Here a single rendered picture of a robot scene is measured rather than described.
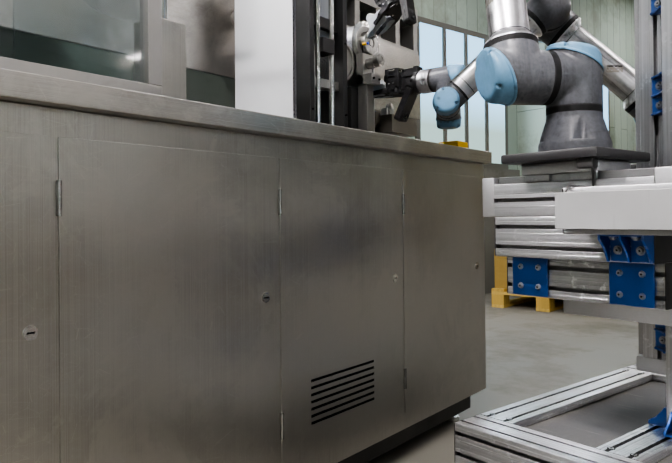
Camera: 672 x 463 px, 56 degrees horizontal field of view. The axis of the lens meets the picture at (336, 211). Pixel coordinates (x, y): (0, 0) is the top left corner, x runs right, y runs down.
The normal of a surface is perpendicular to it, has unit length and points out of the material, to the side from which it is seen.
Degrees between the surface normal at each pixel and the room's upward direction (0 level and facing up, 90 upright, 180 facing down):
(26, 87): 90
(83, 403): 90
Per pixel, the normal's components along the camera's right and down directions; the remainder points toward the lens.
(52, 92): 0.78, -0.01
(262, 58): -0.62, 0.00
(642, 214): -0.78, 0.00
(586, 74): 0.17, -0.01
